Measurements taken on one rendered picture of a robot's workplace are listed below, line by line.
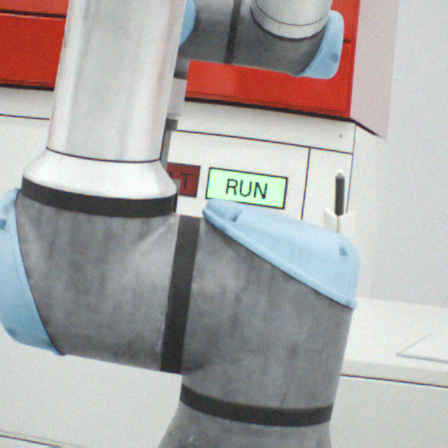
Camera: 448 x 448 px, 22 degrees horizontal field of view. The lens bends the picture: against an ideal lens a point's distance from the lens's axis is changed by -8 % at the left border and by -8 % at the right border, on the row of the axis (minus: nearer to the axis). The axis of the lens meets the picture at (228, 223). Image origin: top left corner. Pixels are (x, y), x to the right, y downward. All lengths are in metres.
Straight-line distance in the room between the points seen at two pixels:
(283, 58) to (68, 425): 0.44
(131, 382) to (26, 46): 0.80
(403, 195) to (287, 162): 1.49
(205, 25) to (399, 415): 0.43
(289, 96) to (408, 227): 1.55
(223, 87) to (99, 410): 0.69
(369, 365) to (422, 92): 2.16
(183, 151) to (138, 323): 1.02
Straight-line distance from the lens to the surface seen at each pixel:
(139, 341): 0.83
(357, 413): 1.17
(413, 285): 3.27
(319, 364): 0.84
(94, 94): 0.81
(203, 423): 0.85
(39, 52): 1.86
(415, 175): 3.26
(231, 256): 0.82
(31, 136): 1.90
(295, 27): 1.08
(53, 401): 1.24
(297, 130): 1.79
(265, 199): 1.79
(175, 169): 1.82
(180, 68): 1.23
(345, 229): 1.44
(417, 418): 1.17
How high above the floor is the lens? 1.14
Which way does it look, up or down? 3 degrees down
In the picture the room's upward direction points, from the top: 7 degrees clockwise
